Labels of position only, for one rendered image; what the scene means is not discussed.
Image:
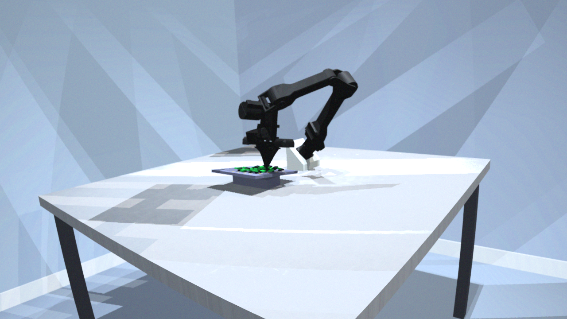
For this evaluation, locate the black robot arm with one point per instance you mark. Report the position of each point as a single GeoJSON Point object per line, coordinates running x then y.
{"type": "Point", "coordinates": [283, 95]}

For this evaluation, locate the pale blue switch panel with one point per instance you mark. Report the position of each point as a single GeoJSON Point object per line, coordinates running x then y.
{"type": "Point", "coordinates": [256, 176]}

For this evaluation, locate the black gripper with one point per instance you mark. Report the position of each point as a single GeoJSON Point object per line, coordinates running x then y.
{"type": "Point", "coordinates": [268, 149]}

